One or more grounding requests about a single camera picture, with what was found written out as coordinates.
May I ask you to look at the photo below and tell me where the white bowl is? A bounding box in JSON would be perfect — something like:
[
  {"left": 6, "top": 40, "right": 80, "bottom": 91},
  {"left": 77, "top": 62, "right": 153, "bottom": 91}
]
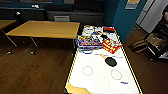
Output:
[{"left": 82, "top": 25, "right": 100, "bottom": 36}]

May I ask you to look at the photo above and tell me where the light wood gaming table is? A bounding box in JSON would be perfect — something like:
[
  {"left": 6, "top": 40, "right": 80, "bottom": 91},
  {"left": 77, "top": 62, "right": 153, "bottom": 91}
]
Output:
[{"left": 63, "top": 24, "right": 144, "bottom": 94}]

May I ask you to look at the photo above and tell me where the red black flat box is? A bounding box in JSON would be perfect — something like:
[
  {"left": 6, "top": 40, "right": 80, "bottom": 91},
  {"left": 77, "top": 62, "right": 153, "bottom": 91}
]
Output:
[{"left": 103, "top": 26, "right": 116, "bottom": 33}]

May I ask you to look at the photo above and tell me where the dark sofa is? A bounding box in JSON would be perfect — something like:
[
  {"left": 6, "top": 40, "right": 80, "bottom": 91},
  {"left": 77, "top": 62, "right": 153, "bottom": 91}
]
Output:
[{"left": 44, "top": 0, "right": 106, "bottom": 26}]

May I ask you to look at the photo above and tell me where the long wooden table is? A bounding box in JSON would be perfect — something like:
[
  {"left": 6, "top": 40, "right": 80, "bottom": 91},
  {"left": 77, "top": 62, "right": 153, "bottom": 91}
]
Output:
[{"left": 5, "top": 19, "right": 81, "bottom": 56}]

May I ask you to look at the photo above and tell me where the brown backpack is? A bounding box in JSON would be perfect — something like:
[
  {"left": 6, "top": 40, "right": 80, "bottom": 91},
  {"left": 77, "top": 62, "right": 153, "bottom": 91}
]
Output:
[{"left": 129, "top": 39, "right": 149, "bottom": 54}]

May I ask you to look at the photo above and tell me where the yellow wall sign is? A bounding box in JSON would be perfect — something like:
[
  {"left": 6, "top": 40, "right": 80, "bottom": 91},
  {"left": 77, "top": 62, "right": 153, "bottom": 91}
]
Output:
[{"left": 124, "top": 0, "right": 142, "bottom": 10}]

